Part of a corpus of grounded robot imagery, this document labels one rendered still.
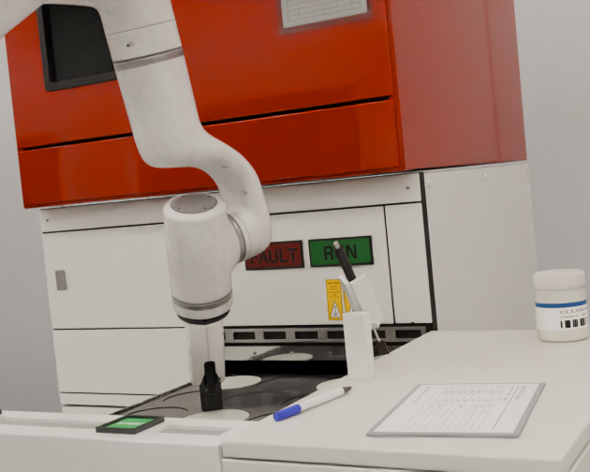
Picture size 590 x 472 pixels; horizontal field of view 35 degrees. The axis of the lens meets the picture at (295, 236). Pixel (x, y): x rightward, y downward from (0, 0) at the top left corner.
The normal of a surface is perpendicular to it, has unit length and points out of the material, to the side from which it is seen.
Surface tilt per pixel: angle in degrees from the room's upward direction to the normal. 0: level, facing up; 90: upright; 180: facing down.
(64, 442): 90
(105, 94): 90
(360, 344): 90
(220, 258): 110
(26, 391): 90
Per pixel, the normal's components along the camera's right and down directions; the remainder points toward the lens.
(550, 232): -0.47, 0.09
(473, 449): -0.10, -0.99
